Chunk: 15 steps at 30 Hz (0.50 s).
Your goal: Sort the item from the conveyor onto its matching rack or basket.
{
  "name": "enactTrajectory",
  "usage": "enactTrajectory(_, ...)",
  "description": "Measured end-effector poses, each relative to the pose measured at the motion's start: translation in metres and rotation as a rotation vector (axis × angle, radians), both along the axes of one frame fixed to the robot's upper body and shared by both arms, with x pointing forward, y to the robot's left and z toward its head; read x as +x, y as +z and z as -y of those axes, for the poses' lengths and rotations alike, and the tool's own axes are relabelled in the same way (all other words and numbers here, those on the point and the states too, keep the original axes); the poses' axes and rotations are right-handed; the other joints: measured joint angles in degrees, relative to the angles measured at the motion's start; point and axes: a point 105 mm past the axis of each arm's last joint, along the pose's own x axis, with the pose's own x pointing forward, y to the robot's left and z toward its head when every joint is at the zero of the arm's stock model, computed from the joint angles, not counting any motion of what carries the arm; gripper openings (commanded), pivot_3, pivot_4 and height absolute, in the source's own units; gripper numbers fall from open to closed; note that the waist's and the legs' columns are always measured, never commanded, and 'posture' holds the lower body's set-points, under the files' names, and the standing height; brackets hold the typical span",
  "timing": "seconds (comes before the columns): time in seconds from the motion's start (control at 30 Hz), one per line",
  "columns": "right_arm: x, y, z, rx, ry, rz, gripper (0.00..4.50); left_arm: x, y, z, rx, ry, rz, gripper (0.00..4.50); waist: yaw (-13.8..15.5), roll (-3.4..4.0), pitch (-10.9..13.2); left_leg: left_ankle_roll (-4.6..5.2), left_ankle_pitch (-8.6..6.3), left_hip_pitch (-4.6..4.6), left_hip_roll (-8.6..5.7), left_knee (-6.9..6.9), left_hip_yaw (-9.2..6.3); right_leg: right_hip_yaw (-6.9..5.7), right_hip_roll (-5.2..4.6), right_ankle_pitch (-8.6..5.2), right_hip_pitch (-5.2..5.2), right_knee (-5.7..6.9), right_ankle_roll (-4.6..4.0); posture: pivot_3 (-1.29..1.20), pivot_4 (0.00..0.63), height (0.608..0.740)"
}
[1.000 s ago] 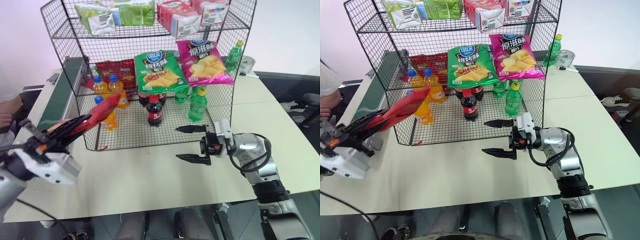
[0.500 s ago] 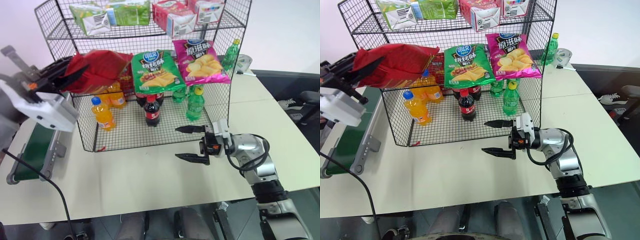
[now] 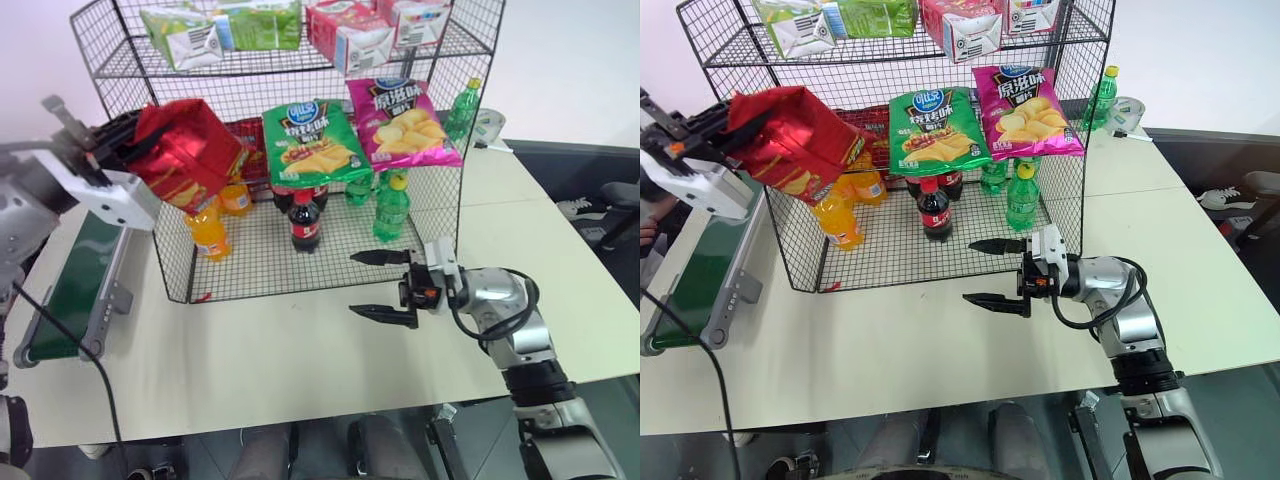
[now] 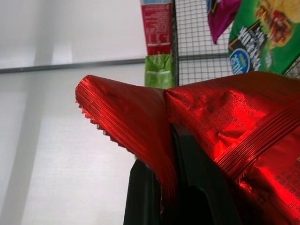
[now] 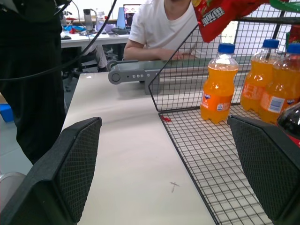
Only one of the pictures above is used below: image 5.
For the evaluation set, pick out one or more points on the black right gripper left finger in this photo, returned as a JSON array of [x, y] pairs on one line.
[[70, 173]]

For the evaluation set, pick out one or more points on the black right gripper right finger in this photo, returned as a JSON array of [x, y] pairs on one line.
[[264, 164]]

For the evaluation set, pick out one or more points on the grey conveyor belt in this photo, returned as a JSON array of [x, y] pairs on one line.
[[133, 72]]

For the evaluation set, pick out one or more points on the dark cola bottle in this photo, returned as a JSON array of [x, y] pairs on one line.
[[290, 122]]

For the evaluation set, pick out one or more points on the orange soda bottle blue cap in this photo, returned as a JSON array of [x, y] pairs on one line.
[[256, 82], [219, 93], [281, 93]]

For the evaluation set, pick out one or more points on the blue box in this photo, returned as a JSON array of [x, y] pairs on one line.
[[6, 113]]

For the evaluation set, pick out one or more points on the white office desk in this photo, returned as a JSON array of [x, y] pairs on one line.
[[93, 38]]

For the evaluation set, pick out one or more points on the clear water bottle black lid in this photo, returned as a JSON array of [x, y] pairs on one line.
[[88, 20]]

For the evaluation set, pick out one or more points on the red snack bag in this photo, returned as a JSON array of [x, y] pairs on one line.
[[218, 16]]

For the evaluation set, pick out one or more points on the clear plastic bottle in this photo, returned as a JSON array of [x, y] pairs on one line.
[[100, 20]]

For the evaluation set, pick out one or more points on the green snack bag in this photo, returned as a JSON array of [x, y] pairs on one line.
[[284, 5]]

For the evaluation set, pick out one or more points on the open laptop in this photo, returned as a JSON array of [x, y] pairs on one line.
[[129, 16]]

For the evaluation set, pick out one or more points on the person in white t-shirt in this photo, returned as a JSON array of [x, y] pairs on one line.
[[159, 25]]

